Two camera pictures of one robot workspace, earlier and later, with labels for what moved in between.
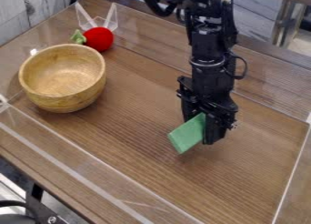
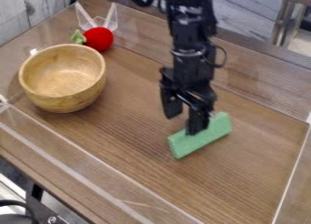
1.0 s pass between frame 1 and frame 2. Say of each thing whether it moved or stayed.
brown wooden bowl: stayed
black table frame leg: stayed
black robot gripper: moved
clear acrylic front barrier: stayed
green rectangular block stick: moved
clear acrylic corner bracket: stayed
